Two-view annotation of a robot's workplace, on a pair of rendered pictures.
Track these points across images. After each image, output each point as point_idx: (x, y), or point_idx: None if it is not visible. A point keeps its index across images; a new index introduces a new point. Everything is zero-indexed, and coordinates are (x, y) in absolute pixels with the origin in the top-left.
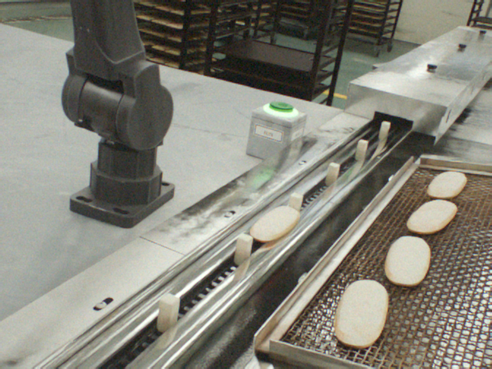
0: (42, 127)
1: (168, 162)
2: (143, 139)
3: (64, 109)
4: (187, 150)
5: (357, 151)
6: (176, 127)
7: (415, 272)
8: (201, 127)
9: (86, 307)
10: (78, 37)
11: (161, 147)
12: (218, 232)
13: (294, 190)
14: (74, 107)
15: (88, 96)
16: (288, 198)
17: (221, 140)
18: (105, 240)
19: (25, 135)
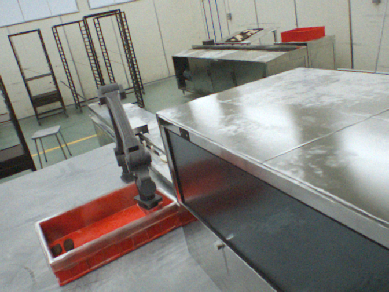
0: (79, 188)
1: (118, 171)
2: None
3: (118, 164)
4: (114, 168)
5: (144, 143)
6: (98, 168)
7: None
8: (102, 165)
9: None
10: (120, 145)
11: (109, 172)
12: (164, 163)
13: (153, 154)
14: (122, 161)
15: (124, 156)
16: (156, 156)
17: (113, 163)
18: None
19: (83, 190)
